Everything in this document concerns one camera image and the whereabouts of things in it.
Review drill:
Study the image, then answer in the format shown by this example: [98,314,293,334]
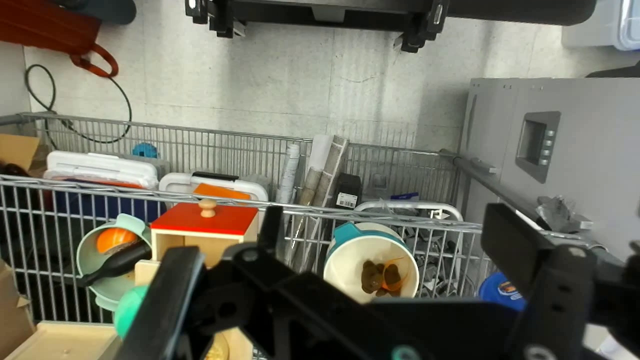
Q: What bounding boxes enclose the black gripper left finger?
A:
[116,244,207,360]

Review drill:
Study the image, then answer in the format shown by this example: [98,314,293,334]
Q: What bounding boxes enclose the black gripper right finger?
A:
[480,203,601,360]

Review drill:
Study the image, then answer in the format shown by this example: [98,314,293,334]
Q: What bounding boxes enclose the orange salmon sushi toy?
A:
[95,227,142,258]

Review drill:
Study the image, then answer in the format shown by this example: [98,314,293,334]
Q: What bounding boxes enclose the yellow round plush toy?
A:
[209,327,257,360]

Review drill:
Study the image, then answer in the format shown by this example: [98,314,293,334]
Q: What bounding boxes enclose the brown toy food piece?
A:
[358,261,405,299]

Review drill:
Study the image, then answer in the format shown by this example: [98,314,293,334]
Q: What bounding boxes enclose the white bowl with teal band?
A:
[323,221,422,306]

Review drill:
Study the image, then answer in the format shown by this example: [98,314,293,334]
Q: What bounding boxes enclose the mint green pot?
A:
[72,213,159,314]

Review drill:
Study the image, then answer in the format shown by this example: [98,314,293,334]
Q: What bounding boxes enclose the blue detergent bottle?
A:
[474,268,531,314]

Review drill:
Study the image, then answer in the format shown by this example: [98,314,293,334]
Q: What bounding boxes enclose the wooden box with red drawer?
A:
[133,200,264,297]

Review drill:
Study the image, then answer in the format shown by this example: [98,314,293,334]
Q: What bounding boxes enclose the small pale wooden box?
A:
[4,321,121,360]

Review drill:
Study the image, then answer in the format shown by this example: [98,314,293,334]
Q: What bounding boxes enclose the clear container with blue item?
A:
[43,149,162,225]

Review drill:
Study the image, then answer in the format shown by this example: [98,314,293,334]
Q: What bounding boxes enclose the white air purifier machine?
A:
[458,77,640,265]

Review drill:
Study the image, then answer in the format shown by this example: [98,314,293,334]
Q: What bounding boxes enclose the small blue plastic piece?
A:
[130,141,162,163]

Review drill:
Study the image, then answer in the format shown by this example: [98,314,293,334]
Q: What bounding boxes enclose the bundle of metal rods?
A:
[274,135,353,271]

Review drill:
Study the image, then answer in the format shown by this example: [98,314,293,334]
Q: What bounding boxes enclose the small cardboard box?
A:
[0,133,50,180]

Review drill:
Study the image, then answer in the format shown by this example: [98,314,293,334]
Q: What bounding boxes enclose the black robot cart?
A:
[185,0,601,57]

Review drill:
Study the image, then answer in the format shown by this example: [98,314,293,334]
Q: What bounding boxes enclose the metal wire shelf rack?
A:
[0,111,640,330]

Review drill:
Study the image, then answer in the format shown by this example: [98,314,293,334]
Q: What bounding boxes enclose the red strap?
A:
[0,0,122,80]

